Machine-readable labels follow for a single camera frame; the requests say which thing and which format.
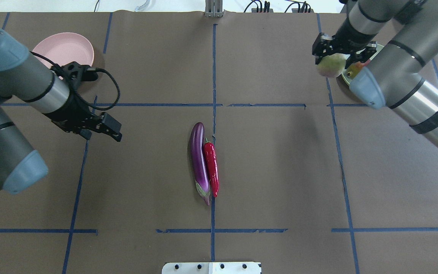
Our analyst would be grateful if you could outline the red chili pepper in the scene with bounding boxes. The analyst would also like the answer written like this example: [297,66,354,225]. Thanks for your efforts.
[203,138,220,198]

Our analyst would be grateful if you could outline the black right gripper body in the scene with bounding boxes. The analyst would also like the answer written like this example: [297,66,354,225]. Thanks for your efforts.
[331,31,377,57]

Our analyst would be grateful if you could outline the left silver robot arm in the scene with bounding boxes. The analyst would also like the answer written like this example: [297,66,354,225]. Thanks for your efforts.
[0,29,123,194]

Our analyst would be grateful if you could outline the aluminium frame post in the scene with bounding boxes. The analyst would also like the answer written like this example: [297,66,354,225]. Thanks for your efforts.
[205,0,224,18]

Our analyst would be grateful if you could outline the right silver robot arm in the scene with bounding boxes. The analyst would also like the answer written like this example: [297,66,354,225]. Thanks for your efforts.
[312,0,438,147]

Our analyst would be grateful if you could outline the purple eggplant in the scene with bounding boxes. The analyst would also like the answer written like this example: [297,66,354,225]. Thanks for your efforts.
[189,122,211,206]

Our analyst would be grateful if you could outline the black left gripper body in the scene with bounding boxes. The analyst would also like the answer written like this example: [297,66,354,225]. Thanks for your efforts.
[44,93,103,135]

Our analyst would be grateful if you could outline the white camera stand pillar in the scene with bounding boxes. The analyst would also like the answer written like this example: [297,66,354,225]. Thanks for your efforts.
[161,261,262,274]

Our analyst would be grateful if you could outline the light green plate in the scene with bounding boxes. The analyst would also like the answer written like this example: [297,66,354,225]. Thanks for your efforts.
[341,45,384,86]

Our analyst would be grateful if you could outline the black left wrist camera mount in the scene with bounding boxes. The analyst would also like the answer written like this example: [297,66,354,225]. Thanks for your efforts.
[50,61,98,90]

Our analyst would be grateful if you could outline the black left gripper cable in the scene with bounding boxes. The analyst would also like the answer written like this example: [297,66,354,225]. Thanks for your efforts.
[29,51,121,112]

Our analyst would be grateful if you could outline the pink plate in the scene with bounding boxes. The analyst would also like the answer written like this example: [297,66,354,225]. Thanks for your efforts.
[32,32,95,67]

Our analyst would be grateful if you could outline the red apple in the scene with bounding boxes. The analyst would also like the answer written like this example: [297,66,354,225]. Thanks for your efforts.
[345,59,371,79]

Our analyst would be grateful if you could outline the yellow-green peach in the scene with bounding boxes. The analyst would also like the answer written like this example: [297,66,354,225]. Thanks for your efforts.
[316,53,348,78]

